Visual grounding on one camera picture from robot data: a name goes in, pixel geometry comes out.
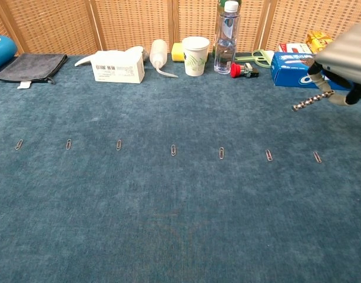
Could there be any wicker folding screen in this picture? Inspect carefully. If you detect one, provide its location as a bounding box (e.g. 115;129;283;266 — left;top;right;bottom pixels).
0;0;361;57

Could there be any blue Oreo box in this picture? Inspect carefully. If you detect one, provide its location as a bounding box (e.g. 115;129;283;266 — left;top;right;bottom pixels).
270;51;352;91

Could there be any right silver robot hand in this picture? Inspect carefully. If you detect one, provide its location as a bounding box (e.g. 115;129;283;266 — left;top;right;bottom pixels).
307;22;361;106

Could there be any red and white box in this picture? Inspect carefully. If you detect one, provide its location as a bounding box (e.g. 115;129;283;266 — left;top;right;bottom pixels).
278;42;313;55

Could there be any teal table cloth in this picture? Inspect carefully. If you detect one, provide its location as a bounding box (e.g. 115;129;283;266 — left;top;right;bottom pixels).
0;52;361;283

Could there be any yellow snack box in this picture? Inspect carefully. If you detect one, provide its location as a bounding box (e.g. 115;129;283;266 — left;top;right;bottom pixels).
306;30;334;54

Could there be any yellow sponge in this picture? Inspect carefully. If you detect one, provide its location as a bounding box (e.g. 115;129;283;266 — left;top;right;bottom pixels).
171;42;186;62

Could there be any clear water bottle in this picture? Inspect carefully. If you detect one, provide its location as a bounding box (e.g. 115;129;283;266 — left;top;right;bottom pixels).
213;1;241;74

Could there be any white barcode carton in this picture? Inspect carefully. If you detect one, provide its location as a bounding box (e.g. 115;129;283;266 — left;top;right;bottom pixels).
90;50;145;84

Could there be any white squeeze wash bottle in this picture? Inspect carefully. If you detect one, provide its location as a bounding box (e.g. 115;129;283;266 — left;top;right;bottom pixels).
149;39;179;78

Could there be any white handled dish brush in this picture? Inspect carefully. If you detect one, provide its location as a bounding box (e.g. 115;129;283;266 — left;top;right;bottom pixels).
74;45;145;67

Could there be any blue detergent bottle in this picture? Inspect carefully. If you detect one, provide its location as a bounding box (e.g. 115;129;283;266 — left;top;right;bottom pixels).
0;34;18;74

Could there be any grey zip pouch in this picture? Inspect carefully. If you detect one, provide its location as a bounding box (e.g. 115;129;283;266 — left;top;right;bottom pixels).
0;53;68;90

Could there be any red emergency stop button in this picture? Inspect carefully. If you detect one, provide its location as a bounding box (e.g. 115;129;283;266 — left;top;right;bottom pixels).
230;62;260;79

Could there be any white leaf-print paper cup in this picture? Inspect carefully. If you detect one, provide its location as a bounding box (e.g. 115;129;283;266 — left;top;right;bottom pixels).
181;36;211;77

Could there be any light green plastic brush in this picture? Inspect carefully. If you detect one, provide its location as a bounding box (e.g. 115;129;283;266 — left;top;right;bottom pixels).
234;50;272;69

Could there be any magnetic bead rod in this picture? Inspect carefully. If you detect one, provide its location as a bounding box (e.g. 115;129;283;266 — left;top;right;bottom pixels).
291;90;336;112

